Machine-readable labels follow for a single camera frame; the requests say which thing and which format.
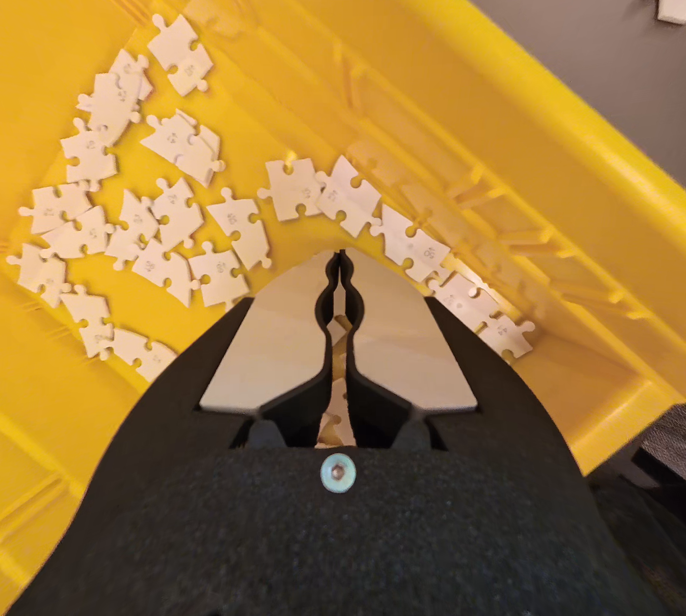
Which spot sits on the spread of numbered puzzle pieces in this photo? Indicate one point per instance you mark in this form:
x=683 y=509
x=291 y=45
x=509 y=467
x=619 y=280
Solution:
x=171 y=208

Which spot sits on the yellow plastic bin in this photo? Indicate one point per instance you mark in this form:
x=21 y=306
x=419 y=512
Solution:
x=375 y=64

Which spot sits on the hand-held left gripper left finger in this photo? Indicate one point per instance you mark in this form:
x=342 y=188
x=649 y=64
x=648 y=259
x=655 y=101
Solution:
x=268 y=348

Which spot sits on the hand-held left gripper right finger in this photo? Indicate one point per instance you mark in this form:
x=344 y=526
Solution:
x=412 y=353

